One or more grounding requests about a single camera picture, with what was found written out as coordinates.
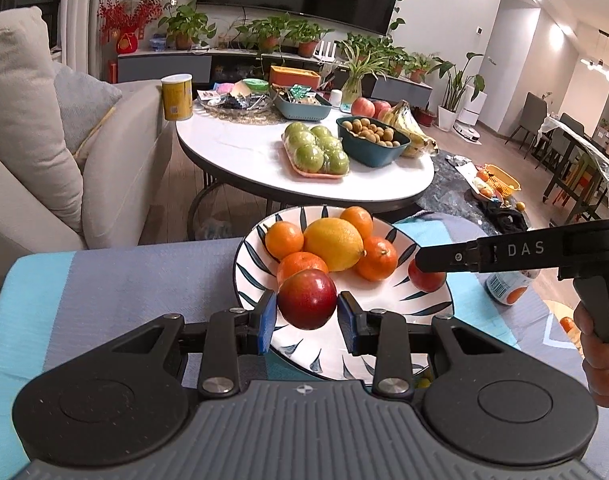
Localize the dining table with chairs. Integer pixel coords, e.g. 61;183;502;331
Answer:
514;92;609;223

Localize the tall plant white pot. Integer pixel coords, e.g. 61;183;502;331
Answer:
429;52;486;132

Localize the black cloth on marble table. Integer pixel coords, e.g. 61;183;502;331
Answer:
478;200;528;234

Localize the white round coffee table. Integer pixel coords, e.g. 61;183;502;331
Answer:
176;110;435;214

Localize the yellow lemon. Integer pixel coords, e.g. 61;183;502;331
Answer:
303;218;364;272

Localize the red flower arrangement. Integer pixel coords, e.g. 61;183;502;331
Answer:
97;0;167;54

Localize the yellow tin can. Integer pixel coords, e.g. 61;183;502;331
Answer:
161;74;193;122

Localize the potted green plant left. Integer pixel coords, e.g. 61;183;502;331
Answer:
158;4;216;50

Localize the beige sofa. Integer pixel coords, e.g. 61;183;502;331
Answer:
0;80;172;290

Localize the small orange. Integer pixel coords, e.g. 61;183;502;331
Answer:
264;221;305;261

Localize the banana bunch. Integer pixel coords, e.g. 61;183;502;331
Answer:
379;100;439;158

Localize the person's right hand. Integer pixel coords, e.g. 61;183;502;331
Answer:
574;304;609;408

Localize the large orange mandarin front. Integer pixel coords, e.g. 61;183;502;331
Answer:
355;236;398;282

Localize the yellow bowl of oranges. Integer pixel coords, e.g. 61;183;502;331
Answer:
477;164;521;200

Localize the striped white ceramic bowl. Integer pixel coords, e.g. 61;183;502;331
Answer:
233;206;454;385

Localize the teal snack basket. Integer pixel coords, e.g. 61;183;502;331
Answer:
270;88;332;122

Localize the dark marble round table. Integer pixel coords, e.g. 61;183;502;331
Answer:
416;152;501;235

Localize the red plum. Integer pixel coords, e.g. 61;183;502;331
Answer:
277;269;337;330
408;259;446;292

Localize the robot vacuum dock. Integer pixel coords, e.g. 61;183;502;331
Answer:
452;84;487;144

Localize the grey throw pillow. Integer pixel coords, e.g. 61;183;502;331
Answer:
54;62;122;165

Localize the teal bowl of longans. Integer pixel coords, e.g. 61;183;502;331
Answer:
336;116;411;168

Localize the red apple on table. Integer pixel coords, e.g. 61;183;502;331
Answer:
351;98;376;118

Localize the grey tv console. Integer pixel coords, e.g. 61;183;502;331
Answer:
110;49;433;108

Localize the orange fruit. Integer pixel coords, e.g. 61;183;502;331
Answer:
341;206;374;240

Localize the vitamin jar white lid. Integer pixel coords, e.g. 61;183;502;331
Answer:
485;270;540;307

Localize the orange box on table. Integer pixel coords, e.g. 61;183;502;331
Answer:
269;65;321;90

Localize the glass snack plate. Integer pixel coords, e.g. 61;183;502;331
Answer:
196;91;272;119

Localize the glass vase with plant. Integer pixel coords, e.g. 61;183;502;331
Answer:
338;40;388;106

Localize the tray of green apples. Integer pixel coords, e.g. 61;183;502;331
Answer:
282;122;350;179

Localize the beige back cushion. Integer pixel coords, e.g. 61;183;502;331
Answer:
0;6;83;232

